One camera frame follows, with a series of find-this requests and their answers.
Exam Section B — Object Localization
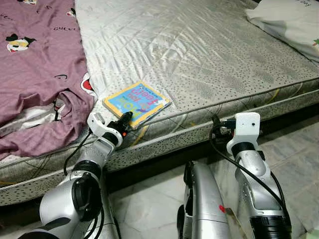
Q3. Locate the blue yellow children's book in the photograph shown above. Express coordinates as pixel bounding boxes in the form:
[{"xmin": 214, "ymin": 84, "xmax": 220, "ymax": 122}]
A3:
[{"xmin": 102, "ymin": 81, "xmax": 172, "ymax": 129}]

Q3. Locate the white pillow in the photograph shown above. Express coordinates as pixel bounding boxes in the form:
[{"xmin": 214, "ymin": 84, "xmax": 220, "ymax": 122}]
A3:
[{"xmin": 245, "ymin": 0, "xmax": 319, "ymax": 63}]

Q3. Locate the grey quilted mattress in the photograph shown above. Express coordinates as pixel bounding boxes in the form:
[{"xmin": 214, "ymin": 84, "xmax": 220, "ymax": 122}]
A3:
[{"xmin": 0, "ymin": 0, "xmax": 319, "ymax": 207}]

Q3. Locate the white quilt filling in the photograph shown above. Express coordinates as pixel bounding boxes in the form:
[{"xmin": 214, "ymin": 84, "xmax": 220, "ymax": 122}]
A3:
[{"xmin": 0, "ymin": 102, "xmax": 65, "ymax": 137}]

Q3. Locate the silver left robot leg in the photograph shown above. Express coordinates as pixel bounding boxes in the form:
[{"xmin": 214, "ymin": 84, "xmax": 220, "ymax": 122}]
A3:
[{"xmin": 97, "ymin": 194, "xmax": 123, "ymax": 239}]

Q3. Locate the pink cartoon print quilt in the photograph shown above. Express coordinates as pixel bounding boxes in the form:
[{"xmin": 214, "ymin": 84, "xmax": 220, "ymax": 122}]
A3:
[{"xmin": 0, "ymin": 0, "xmax": 98, "ymax": 160}]

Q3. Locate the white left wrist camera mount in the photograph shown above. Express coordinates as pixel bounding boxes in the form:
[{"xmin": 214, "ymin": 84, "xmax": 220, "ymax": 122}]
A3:
[{"xmin": 87, "ymin": 112, "xmax": 123, "ymax": 145}]

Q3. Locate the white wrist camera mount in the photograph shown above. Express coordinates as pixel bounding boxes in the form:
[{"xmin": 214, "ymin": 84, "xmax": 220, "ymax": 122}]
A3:
[
  {"xmin": 87, "ymin": 112, "xmax": 123, "ymax": 145},
  {"xmin": 227, "ymin": 112, "xmax": 261, "ymax": 152}
]

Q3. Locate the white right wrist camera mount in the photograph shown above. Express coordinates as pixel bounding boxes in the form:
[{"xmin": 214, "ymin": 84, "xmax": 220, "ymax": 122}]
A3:
[{"xmin": 227, "ymin": 112, "xmax": 261, "ymax": 152}]

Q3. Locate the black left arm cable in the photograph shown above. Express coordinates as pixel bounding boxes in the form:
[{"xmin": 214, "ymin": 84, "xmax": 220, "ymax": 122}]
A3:
[{"xmin": 64, "ymin": 130, "xmax": 93, "ymax": 175}]

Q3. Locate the dark bed frame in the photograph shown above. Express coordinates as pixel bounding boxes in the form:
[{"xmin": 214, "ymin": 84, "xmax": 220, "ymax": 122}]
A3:
[{"xmin": 0, "ymin": 107, "xmax": 319, "ymax": 225}]

